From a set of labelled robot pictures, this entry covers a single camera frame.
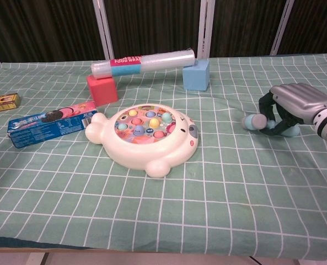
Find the red foam block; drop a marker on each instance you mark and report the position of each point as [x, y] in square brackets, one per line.
[102, 92]

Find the small teal fishing rod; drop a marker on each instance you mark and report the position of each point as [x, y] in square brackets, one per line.
[252, 121]

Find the blue foam block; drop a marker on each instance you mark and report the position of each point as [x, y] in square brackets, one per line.
[195, 78]

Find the yellow red small box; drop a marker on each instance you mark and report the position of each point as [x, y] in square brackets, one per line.
[3, 103]

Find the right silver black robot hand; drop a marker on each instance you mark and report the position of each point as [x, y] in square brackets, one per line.
[298, 98]

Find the plastic food wrap roll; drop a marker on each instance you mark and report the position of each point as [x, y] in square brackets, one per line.
[163, 62]

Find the green checked tablecloth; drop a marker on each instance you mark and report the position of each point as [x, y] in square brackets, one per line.
[235, 193]

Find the blue pink cookie box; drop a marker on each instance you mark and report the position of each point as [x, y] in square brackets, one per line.
[42, 129]

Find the white fish-shaped toy board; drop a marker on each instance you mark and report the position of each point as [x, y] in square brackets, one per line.
[141, 154]

